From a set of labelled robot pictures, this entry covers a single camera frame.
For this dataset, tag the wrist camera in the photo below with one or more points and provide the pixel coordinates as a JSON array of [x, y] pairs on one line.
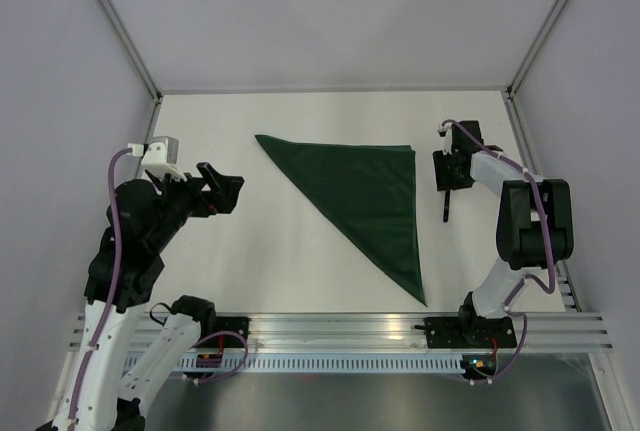
[[159, 157], [445, 132]]

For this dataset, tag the silver fork black handle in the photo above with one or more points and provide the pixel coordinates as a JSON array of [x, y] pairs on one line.
[[446, 206]]

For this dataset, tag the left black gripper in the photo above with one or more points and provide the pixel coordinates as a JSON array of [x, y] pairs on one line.
[[222, 197]]

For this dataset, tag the aluminium front rail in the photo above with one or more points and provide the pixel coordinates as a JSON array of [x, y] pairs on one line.
[[546, 333]]

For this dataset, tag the dark green cloth napkin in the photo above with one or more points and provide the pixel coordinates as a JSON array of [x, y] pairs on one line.
[[368, 192]]

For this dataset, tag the back aluminium frame bar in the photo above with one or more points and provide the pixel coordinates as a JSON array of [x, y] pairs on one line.
[[336, 89]]

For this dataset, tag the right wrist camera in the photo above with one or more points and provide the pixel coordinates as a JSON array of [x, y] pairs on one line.
[[445, 132]]

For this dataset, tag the white slotted cable duct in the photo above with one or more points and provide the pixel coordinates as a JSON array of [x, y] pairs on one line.
[[315, 363]]

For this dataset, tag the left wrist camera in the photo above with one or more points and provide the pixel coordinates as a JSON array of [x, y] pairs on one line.
[[159, 157]]

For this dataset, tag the right aluminium frame post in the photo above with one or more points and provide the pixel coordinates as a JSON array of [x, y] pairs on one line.
[[542, 35]]

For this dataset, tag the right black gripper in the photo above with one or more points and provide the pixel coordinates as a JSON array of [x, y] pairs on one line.
[[442, 180]]

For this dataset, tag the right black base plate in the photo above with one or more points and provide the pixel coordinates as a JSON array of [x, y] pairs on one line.
[[449, 332]]

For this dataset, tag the aluminium frame post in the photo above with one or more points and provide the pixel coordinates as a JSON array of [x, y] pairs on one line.
[[120, 31], [542, 35]]

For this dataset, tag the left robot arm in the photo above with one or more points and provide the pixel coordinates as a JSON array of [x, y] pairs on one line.
[[144, 216]]

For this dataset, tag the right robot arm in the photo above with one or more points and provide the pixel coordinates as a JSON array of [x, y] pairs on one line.
[[534, 231]]

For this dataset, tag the left aluminium frame post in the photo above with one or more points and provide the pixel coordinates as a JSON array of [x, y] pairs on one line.
[[120, 31]]

